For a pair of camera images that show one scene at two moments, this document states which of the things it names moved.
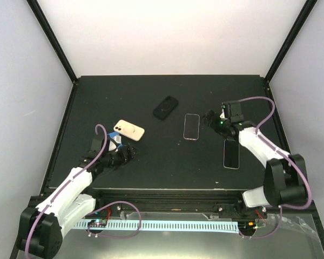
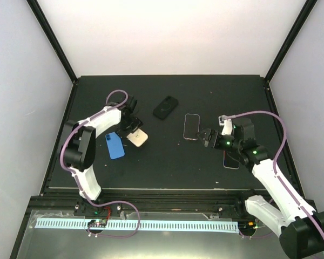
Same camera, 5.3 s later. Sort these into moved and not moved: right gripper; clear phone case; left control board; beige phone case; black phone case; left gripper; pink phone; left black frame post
Moved: beige phone case; right gripper; left gripper
Not moved: left control board; left black frame post; pink phone; clear phone case; black phone case
